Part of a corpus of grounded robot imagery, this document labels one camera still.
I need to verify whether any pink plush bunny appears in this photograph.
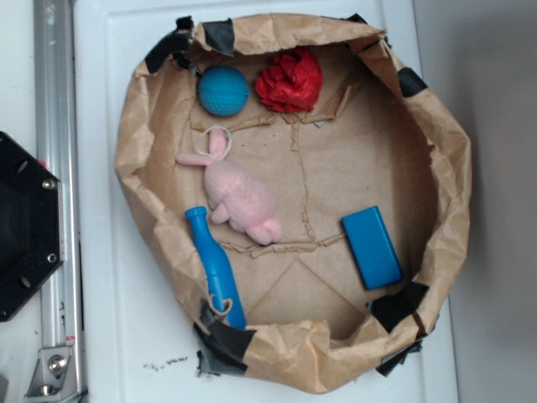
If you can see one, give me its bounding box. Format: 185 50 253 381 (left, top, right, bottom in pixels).
175 126 284 246

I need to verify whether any metal corner bracket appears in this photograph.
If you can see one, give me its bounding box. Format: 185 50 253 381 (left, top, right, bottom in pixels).
23 346 79 402

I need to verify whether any blue dimpled ball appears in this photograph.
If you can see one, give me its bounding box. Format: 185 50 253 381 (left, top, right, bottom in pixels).
198 65 250 118

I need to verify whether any blue rectangular block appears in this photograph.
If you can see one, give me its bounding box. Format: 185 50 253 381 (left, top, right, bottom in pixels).
341 206 404 290

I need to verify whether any aluminium extrusion rail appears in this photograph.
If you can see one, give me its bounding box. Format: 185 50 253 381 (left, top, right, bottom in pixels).
32 0 86 403

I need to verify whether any red crumpled tissue paper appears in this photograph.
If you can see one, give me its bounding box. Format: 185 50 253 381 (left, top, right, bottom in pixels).
254 47 324 113

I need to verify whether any blue plastic bottle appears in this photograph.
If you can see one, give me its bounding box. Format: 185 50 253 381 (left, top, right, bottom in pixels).
185 207 247 330

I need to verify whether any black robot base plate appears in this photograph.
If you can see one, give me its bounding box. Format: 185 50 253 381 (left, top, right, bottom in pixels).
1 132 62 322

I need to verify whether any brown paper bag bin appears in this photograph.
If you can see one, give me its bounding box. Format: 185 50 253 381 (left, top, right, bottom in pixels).
115 13 472 394

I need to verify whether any white plastic tray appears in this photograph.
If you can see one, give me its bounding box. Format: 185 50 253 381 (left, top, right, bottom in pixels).
74 1 458 402

